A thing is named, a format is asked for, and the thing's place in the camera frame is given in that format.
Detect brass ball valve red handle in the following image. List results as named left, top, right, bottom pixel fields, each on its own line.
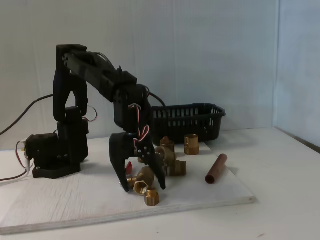
left=119, top=161, right=156, bottom=195

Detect brass fitting with cone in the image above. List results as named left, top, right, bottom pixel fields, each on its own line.
left=159, top=136, right=175, bottom=152

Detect brass threaded nipple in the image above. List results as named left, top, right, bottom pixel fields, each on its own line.
left=167, top=159, right=188, bottom=177

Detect small brass reducer fitting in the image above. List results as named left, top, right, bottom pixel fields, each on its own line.
left=144, top=187, right=160, bottom=207

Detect tall brass coupling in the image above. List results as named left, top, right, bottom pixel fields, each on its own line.
left=184, top=134, right=200, bottom=156

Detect black plastic slotted basket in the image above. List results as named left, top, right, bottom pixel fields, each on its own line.
left=149, top=102, right=227, bottom=147

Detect white wooden board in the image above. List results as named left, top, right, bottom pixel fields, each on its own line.
left=0, top=134, right=258, bottom=236

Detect copper pipe piece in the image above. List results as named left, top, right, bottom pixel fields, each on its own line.
left=204, top=153, right=229, bottom=185

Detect red white black servo wires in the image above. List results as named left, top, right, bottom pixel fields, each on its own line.
left=128, top=103, right=151, bottom=148

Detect black camera cable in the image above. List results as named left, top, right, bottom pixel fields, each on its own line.
left=149, top=92, right=167, bottom=110

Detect thick black power cable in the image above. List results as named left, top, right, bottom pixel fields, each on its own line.
left=0, top=94, right=55, bottom=136

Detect red and white base wires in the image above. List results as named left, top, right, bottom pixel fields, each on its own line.
left=0, top=140, right=33, bottom=187

